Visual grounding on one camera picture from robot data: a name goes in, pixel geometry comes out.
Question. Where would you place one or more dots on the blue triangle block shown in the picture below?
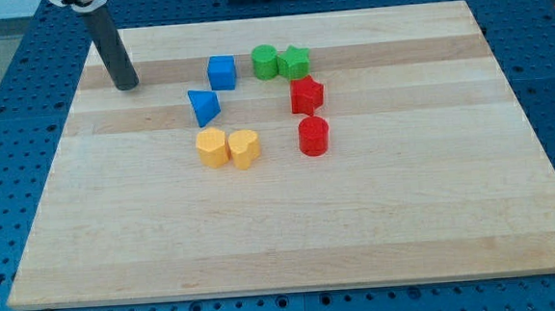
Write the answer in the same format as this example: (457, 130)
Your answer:
(205, 105)

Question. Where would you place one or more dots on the blue cube block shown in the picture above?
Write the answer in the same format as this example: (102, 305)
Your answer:
(221, 73)

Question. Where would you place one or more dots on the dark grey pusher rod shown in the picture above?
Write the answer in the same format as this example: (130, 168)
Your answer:
(111, 50)

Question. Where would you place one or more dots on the green cylinder block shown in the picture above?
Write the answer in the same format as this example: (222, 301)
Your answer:
(264, 62)

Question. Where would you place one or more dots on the yellow heart block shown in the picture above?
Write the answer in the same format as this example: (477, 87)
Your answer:
(244, 148)

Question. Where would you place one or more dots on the yellow hexagon block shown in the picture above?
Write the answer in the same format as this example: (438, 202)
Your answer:
(212, 147)

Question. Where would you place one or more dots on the white rod collar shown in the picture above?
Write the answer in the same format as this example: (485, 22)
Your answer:
(80, 6)

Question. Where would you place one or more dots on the wooden board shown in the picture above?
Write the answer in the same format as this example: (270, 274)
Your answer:
(433, 171)

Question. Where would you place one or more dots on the red star block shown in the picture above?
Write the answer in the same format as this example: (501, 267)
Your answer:
(306, 95)

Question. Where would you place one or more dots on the green star block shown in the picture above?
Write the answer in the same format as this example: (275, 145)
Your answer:
(294, 63)

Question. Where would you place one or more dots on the red cylinder block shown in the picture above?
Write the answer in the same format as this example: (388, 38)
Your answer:
(313, 136)

